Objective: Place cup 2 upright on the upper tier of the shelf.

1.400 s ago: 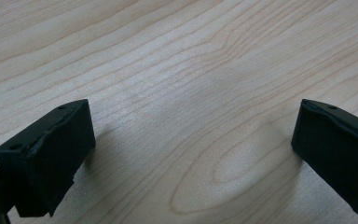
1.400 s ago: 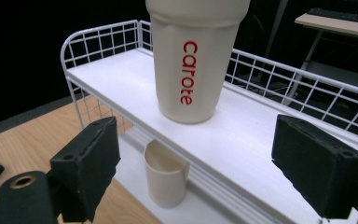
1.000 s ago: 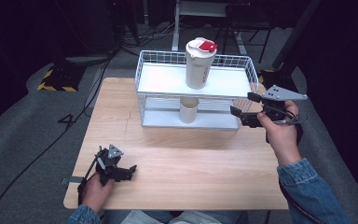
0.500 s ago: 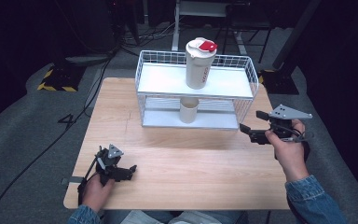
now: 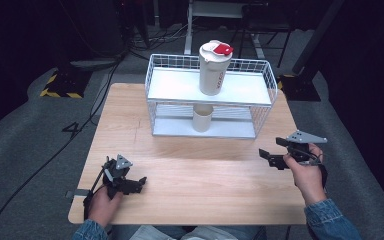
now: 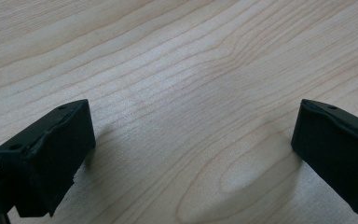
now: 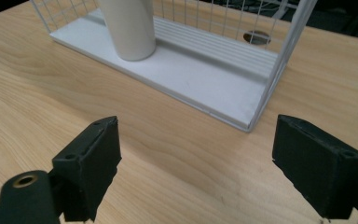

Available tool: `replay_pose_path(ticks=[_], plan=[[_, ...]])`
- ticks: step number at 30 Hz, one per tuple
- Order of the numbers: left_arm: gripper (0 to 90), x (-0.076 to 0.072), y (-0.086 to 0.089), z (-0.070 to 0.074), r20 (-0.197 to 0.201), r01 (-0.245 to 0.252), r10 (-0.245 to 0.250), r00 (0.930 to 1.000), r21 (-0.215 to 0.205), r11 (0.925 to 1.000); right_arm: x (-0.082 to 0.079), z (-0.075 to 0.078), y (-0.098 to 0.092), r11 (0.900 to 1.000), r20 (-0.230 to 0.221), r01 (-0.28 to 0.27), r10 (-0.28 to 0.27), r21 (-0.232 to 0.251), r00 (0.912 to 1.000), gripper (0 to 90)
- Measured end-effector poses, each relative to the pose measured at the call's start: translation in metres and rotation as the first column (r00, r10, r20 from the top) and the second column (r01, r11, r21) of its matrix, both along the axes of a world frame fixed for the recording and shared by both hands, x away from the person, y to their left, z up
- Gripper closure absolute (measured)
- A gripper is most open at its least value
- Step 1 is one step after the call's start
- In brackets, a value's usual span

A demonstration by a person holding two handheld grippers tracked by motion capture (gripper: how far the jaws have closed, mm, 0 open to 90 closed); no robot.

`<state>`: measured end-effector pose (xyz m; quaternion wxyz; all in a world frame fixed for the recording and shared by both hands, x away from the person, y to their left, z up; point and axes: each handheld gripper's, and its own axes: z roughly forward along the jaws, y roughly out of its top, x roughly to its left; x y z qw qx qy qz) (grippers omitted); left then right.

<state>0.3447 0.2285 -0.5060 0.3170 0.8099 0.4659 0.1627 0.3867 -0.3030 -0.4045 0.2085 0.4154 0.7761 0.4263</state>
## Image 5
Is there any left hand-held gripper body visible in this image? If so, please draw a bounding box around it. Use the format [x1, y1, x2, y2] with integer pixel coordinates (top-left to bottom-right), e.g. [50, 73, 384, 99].
[101, 154, 134, 200]

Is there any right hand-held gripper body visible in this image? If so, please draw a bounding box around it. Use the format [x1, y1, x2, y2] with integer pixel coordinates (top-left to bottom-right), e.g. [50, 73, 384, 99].
[283, 129, 328, 167]

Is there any white cup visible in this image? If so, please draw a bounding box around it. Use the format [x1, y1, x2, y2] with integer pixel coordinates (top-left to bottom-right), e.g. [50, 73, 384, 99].
[191, 103, 215, 134]

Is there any white tumbler with red lid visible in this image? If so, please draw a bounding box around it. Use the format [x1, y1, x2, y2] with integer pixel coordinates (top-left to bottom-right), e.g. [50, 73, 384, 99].
[198, 39, 235, 97]

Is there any white wire shelf rack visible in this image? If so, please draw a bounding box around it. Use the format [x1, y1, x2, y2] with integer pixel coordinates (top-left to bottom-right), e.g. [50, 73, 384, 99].
[144, 53, 279, 141]

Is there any person's left hand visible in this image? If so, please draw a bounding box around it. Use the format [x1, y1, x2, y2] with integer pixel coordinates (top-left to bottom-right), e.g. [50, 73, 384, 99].
[86, 187, 125, 228]

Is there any person's right hand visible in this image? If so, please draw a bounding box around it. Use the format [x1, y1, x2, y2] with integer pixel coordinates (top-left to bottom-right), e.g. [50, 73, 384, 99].
[282, 143, 328, 207]

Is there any grey tape strip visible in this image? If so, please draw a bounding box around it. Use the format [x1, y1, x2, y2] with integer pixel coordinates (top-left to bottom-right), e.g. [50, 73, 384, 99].
[65, 188, 90, 200]

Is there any person's lap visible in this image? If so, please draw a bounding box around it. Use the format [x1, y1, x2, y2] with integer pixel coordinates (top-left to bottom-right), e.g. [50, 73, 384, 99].
[109, 224, 268, 240]

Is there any black slanted pole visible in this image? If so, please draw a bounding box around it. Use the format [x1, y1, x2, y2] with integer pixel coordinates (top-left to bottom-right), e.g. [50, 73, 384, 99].
[291, 0, 346, 76]

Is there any white metal stand leg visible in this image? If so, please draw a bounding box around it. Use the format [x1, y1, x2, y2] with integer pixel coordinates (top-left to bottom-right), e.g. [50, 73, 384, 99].
[183, 0, 195, 56]

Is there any right hand-held gripper cable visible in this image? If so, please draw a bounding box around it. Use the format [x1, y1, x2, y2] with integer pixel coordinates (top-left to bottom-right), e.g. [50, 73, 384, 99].
[308, 149, 330, 198]

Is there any yellow black striped base plate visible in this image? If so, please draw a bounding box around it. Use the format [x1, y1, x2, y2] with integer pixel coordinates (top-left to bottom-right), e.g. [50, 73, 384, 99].
[39, 68, 93, 100]
[276, 73, 322, 102]

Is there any long black floor cable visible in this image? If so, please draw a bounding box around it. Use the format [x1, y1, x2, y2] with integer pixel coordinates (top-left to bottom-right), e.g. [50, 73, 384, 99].
[0, 56, 125, 240]

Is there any black metal frame stand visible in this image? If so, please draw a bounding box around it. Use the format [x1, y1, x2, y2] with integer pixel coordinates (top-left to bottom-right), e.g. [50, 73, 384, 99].
[229, 2, 296, 69]

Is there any bundle of floor cables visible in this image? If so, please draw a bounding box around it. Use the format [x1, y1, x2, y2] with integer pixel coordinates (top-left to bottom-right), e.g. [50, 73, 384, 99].
[126, 21, 192, 62]

